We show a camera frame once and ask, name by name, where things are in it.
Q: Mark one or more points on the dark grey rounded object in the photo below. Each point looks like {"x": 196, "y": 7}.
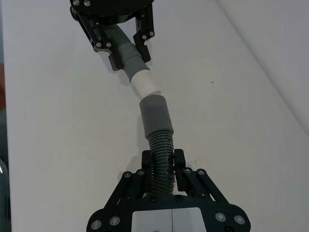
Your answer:
{"x": 3, "y": 193}

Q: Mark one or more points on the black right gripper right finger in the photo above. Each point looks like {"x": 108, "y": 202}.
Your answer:
{"x": 180, "y": 174}

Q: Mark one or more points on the white table cloth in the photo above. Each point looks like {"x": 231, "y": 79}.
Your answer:
{"x": 72, "y": 120}

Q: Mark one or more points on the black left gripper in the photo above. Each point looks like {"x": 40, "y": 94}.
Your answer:
{"x": 108, "y": 10}

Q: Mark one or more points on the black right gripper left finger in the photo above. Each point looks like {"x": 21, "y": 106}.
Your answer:
{"x": 147, "y": 169}

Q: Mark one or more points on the white plastic tube connector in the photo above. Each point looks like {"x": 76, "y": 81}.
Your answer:
{"x": 144, "y": 83}

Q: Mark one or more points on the brown object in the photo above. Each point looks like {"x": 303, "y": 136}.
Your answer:
{"x": 2, "y": 84}

